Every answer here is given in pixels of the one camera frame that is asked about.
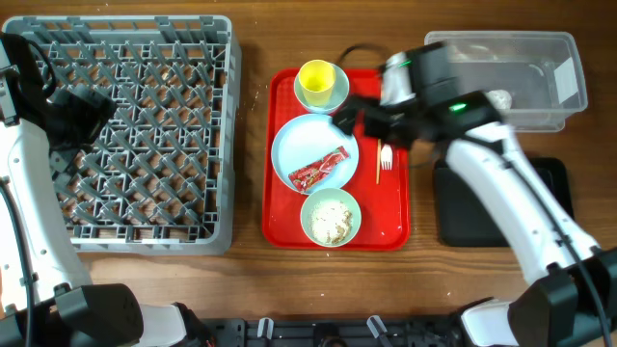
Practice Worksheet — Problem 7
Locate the wooden chopstick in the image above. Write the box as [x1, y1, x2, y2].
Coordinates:
[376, 139, 382, 185]

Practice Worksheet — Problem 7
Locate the white plastic fork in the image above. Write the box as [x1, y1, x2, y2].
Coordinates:
[380, 145, 393, 171]

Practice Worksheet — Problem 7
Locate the red snack wrapper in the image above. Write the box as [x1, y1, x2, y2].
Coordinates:
[288, 146, 349, 193]

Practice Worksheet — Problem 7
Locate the green bowl with food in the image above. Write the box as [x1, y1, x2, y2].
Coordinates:
[300, 188, 362, 248]

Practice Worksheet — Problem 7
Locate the white napkin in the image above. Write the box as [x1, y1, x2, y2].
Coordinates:
[486, 90, 513, 110]

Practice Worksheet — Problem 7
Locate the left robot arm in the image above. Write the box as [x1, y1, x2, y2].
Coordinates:
[1, 34, 215, 346]

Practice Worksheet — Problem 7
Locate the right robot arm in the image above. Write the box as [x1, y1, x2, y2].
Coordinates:
[333, 42, 616, 346]

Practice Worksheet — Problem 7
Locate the grey dishwasher rack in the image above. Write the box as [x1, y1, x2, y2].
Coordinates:
[3, 14, 242, 255]

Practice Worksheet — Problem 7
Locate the red plastic tray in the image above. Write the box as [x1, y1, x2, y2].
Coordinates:
[262, 68, 411, 252]

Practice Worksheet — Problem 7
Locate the small green bowl under cup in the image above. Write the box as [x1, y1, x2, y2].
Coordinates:
[294, 65, 350, 114]

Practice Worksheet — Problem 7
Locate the light blue plate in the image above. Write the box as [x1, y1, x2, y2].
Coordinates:
[271, 114, 360, 195]

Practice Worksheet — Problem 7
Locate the yellow plastic cup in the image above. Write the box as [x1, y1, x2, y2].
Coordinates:
[298, 60, 336, 107]

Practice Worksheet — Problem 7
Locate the black plastic tray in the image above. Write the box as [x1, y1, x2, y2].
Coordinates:
[433, 157, 575, 248]

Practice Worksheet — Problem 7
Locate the clear plastic bin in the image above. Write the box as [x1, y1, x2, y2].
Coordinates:
[424, 31, 588, 132]

